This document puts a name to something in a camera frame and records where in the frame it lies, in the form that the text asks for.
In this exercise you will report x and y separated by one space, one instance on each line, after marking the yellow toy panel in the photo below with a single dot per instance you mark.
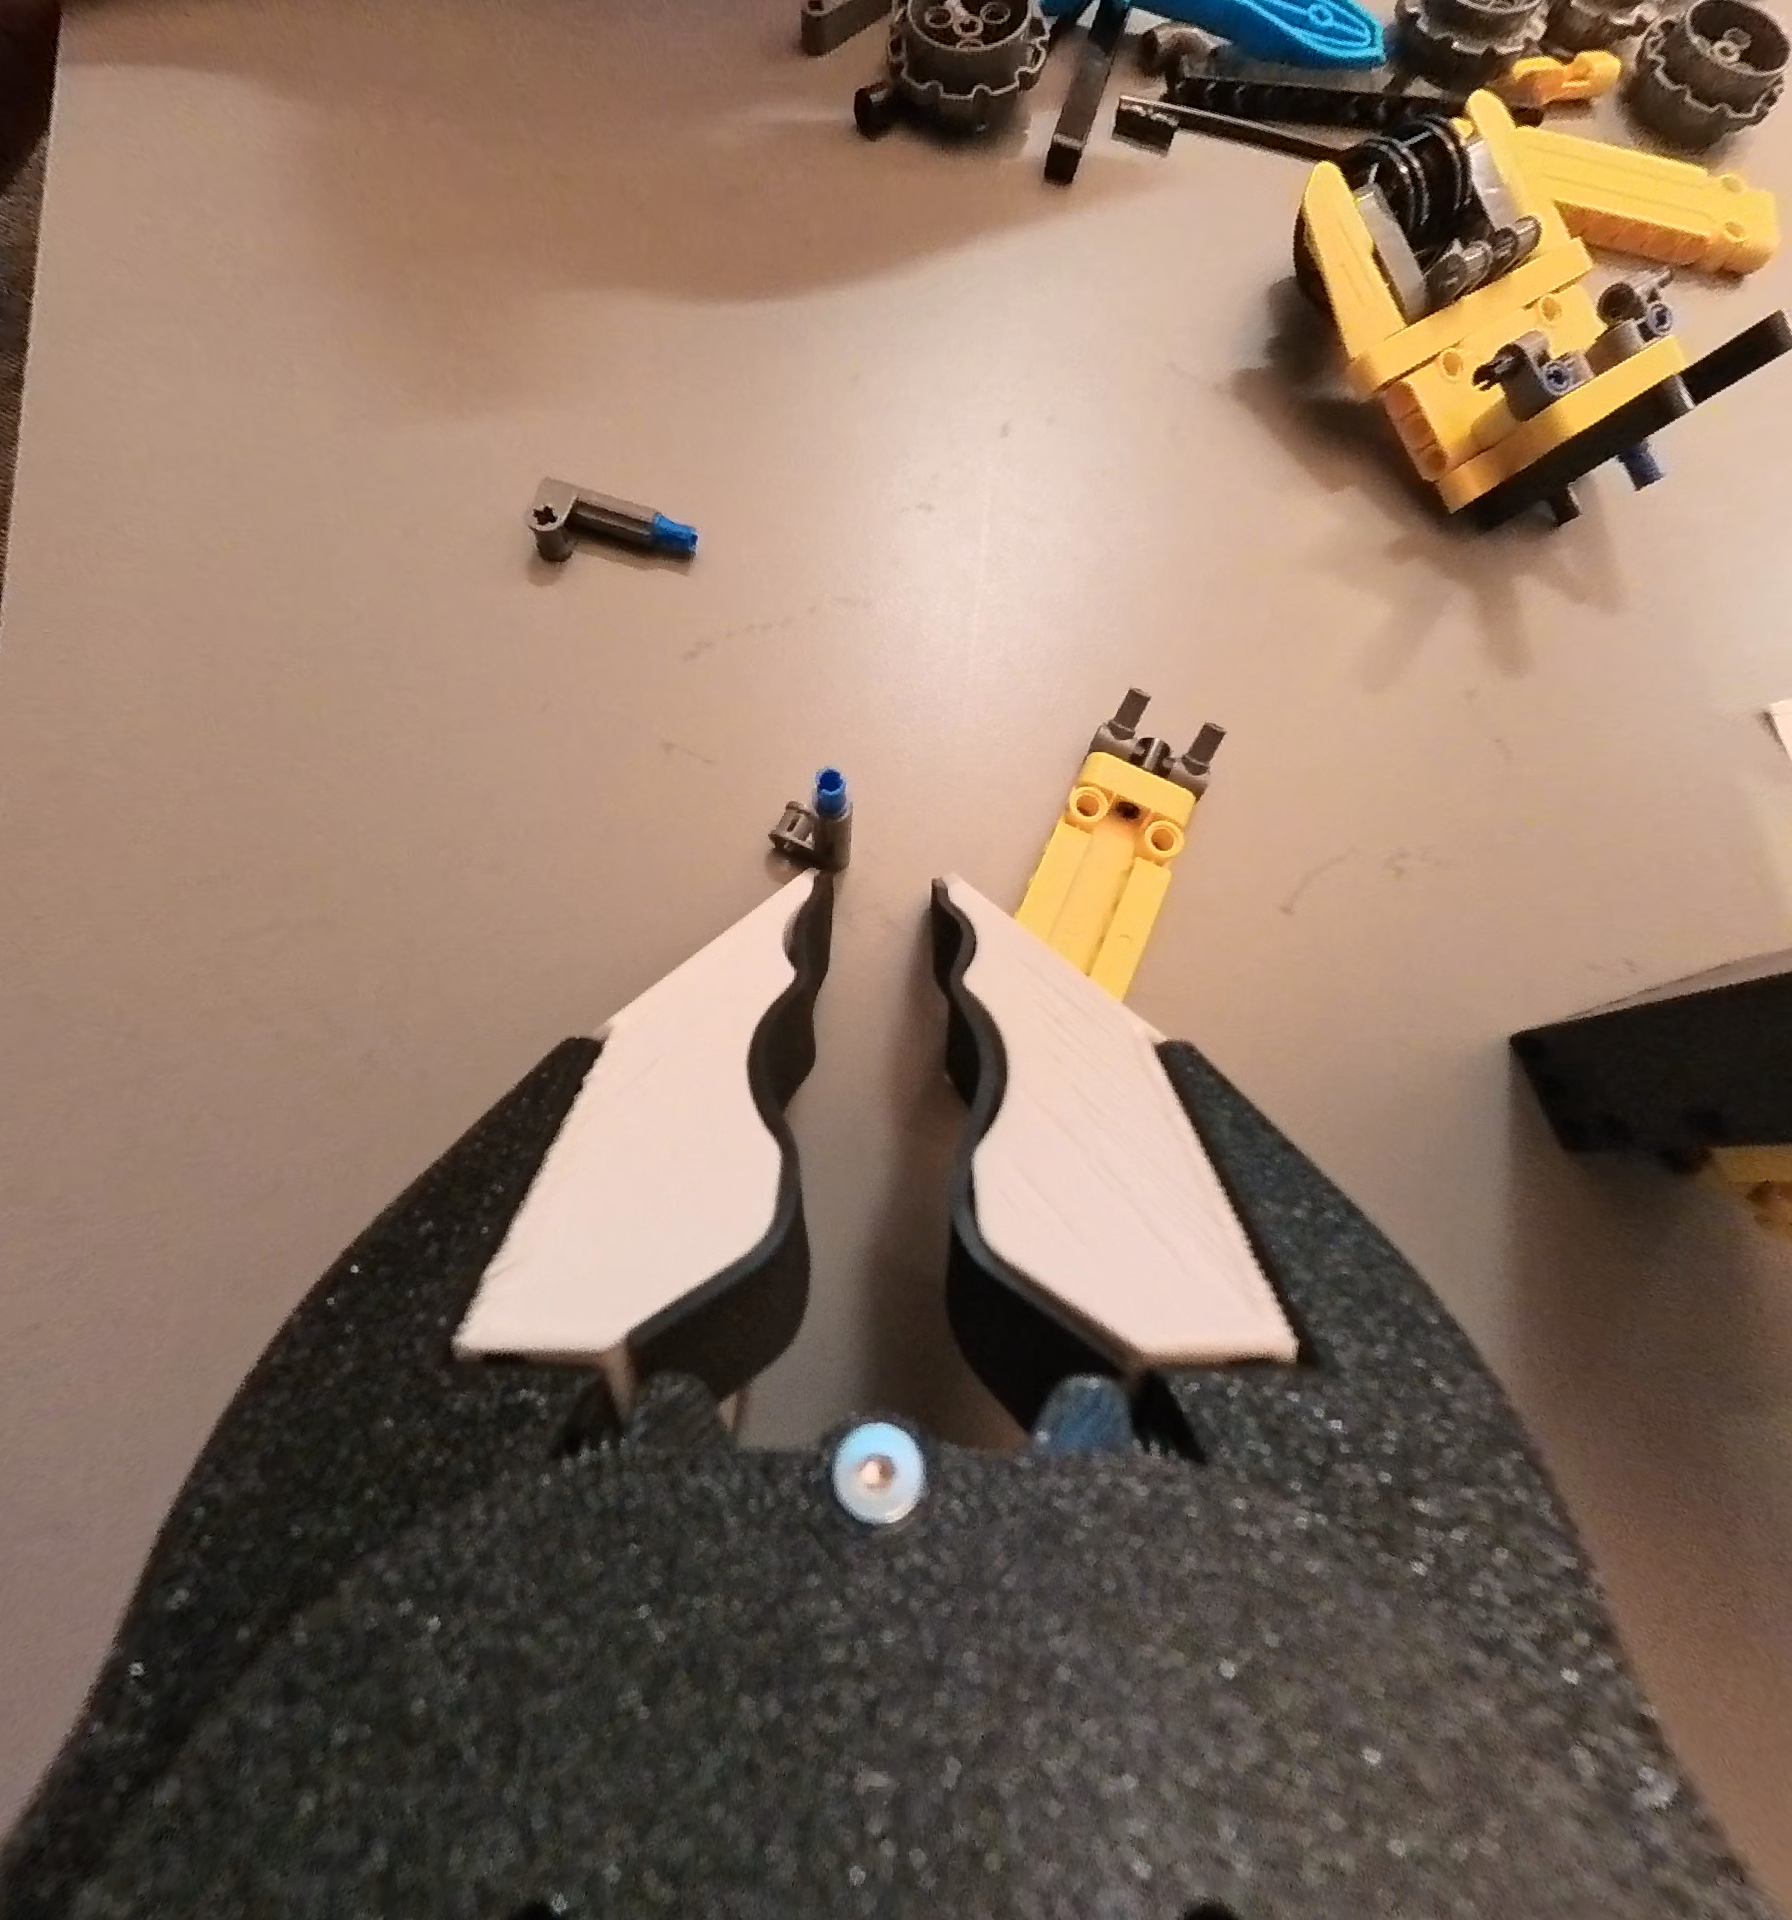
1646 194

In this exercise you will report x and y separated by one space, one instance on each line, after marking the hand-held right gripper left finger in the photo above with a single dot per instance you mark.
640 1140

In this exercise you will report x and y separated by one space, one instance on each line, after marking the long grey connector blue pin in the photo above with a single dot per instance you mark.
598 526

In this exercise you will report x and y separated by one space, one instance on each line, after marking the yellow toy vehicle assembly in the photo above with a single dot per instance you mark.
1481 375

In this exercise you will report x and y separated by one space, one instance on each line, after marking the black box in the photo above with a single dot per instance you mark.
1692 1066

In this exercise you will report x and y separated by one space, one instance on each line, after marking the small grey connector blue pin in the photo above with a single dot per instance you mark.
833 833

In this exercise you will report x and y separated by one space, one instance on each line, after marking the pile of toy building parts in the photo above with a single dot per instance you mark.
956 46

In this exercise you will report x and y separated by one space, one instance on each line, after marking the yellow panel with grey connectors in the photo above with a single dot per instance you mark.
1099 870

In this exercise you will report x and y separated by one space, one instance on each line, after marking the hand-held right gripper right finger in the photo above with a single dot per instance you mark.
1107 1154

